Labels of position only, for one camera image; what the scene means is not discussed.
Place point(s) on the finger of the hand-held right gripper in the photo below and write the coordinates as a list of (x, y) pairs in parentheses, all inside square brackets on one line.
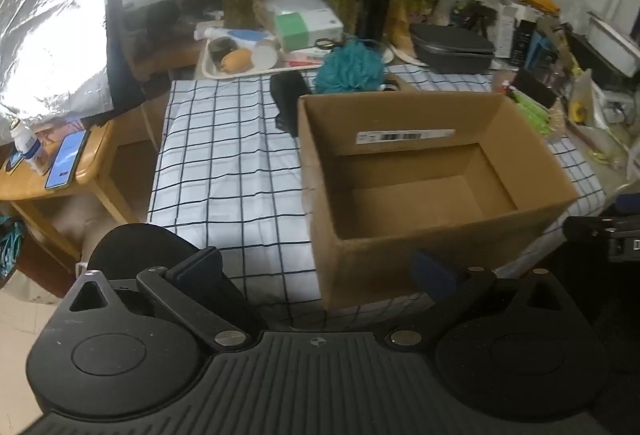
[(585, 229)]

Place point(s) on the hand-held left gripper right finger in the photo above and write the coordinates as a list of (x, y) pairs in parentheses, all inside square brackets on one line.
[(434, 272)]

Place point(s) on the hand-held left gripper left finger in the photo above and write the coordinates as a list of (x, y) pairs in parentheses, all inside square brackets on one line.
[(200, 269)]

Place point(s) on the brown cardboard box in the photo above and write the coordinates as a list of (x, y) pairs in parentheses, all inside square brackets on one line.
[(375, 265)]

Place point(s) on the teal bath loofah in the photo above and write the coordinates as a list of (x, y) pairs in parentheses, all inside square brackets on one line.
[(347, 67)]

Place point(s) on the orange brown soft toy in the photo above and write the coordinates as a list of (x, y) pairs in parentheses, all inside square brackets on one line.
[(237, 61)]

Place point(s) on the black white checked tablecloth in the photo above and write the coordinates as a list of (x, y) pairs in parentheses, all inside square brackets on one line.
[(225, 175)]

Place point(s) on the green packet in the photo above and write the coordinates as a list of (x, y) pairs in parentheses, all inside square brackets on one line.
[(535, 117)]

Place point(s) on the wooden side table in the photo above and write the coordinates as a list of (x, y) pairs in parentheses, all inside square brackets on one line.
[(95, 165)]

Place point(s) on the black sponge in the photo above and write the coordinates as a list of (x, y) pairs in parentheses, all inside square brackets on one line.
[(535, 87)]

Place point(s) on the smartphone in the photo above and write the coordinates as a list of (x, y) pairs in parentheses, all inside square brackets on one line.
[(66, 160)]

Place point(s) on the white plastic tub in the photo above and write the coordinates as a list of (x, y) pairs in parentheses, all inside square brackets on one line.
[(612, 45)]

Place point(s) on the black rolled bundle white band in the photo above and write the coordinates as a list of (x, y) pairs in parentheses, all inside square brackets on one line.
[(287, 100)]

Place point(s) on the black carton box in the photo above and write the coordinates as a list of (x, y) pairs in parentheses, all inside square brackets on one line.
[(524, 42)]

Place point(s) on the white carton box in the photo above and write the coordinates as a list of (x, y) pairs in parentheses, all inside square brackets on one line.
[(502, 30)]

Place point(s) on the white pill bottle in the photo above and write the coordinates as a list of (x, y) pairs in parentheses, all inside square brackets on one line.
[(25, 142)]

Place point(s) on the white paper cup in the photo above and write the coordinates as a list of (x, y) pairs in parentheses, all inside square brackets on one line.
[(265, 55)]

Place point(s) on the grey zip case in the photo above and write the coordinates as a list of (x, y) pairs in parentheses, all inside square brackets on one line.
[(450, 47)]

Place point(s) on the red snack packet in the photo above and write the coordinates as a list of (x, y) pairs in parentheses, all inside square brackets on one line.
[(302, 60)]

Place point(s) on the green white tissue pack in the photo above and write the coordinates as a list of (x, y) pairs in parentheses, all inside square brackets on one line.
[(305, 30)]

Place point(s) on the black board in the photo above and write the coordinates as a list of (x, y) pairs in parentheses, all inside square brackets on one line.
[(122, 15)]

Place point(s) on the black thermos bottle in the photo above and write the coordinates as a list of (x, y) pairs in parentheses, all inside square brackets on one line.
[(376, 0)]

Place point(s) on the silver foil sheet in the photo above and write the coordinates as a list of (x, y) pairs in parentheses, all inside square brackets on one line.
[(50, 25)]

